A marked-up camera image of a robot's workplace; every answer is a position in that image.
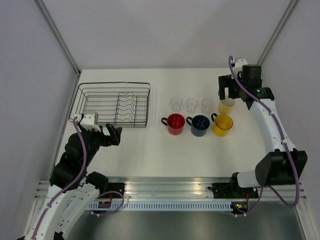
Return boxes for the clear glass cup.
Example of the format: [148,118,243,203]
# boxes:
[185,98,198,114]
[201,99,213,115]
[170,97,183,113]

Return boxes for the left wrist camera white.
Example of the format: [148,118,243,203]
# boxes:
[73,112,101,132]

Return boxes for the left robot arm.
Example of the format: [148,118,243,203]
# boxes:
[22,122,124,240]

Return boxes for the right aluminium frame post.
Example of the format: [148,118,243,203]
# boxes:
[256,0,300,66]

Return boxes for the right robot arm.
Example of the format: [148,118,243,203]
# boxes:
[218,59,308,198]

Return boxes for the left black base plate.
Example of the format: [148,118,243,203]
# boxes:
[107,182,126,199]

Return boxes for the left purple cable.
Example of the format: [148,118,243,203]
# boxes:
[31,117,125,240]

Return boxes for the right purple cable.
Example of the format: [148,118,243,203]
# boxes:
[227,55,301,218]

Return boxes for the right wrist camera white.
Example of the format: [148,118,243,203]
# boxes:
[231,58,248,74]

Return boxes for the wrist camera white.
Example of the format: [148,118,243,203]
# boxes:
[231,58,248,74]
[73,112,101,132]

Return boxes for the aluminium front rail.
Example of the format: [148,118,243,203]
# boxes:
[34,177,296,202]

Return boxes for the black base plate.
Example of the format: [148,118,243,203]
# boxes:
[207,182,259,199]
[107,182,126,199]

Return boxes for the black wire dish rack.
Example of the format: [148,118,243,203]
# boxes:
[69,81,151,128]

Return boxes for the aluminium frame post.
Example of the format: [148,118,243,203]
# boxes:
[34,0,82,76]
[256,0,300,66]

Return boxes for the pale yellow mug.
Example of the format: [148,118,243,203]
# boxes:
[218,98,236,115]

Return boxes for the left aluminium frame post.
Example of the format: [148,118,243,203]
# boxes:
[34,0,82,76]

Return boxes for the blue mug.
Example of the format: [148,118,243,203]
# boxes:
[186,115,210,137]

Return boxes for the purple cable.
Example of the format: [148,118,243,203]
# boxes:
[227,55,301,218]
[31,117,125,240]

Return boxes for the white slotted cable duct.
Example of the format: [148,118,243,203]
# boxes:
[86,201,233,212]

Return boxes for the red mug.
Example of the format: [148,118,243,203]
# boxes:
[161,113,186,136]

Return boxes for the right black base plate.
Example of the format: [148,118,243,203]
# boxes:
[207,182,259,199]

